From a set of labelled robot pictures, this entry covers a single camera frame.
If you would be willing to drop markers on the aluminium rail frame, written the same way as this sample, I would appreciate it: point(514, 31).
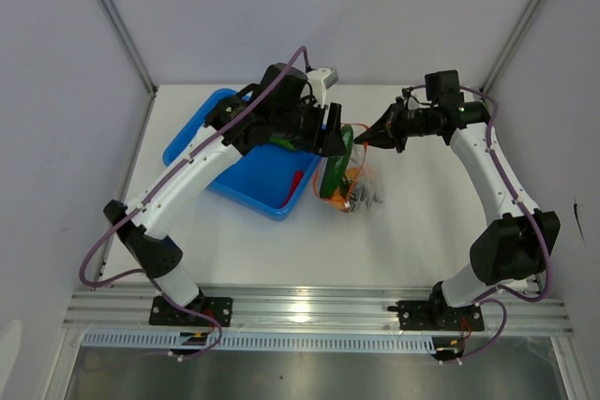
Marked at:
point(309, 310)

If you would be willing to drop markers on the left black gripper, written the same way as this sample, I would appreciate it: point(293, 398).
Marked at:
point(329, 141)

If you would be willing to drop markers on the orange purple sweet potato slice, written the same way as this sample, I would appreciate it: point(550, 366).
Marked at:
point(338, 201)

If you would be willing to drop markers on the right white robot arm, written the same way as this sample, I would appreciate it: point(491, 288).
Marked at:
point(513, 254)

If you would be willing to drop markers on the light green pepper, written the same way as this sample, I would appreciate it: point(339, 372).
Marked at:
point(283, 143)

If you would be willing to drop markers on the red chili pepper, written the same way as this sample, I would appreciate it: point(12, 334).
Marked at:
point(296, 180)

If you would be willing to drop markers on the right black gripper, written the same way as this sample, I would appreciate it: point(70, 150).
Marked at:
point(386, 132)

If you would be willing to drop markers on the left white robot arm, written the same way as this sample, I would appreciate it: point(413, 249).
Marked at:
point(287, 104)

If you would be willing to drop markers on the clear zip top bag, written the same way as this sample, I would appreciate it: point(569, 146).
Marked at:
point(359, 170)

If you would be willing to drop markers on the slotted cable duct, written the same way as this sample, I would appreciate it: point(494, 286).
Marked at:
point(308, 342)

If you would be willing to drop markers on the blue plastic bin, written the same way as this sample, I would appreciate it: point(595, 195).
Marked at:
point(259, 181)

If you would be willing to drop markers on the dark green cucumber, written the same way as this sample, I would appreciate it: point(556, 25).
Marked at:
point(336, 165)

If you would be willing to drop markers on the grey toy fish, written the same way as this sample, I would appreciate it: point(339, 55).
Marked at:
point(363, 197)

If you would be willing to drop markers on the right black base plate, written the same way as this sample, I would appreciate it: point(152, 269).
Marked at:
point(424, 316)

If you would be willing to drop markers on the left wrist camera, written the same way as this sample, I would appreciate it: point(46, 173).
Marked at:
point(319, 80)

